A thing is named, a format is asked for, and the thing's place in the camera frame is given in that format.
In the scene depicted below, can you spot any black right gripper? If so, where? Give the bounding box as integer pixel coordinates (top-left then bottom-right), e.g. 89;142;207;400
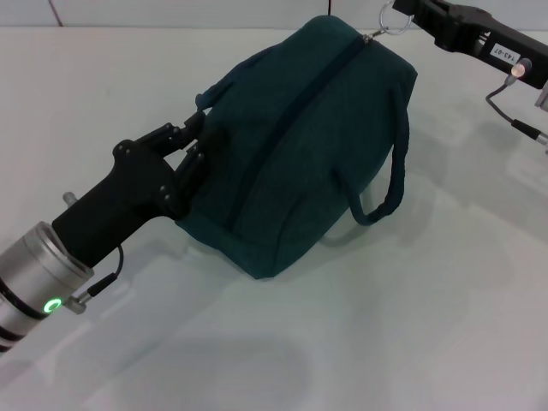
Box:
392;0;548;91

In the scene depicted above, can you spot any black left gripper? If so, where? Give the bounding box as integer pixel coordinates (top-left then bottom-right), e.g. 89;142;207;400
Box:
51;110;228;270

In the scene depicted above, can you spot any teal insulated lunch bag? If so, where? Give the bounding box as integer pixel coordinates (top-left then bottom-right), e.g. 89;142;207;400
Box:
174;0;419;281

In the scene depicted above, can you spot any right arm cable with plug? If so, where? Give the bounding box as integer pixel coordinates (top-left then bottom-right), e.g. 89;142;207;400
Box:
485;59;548;150

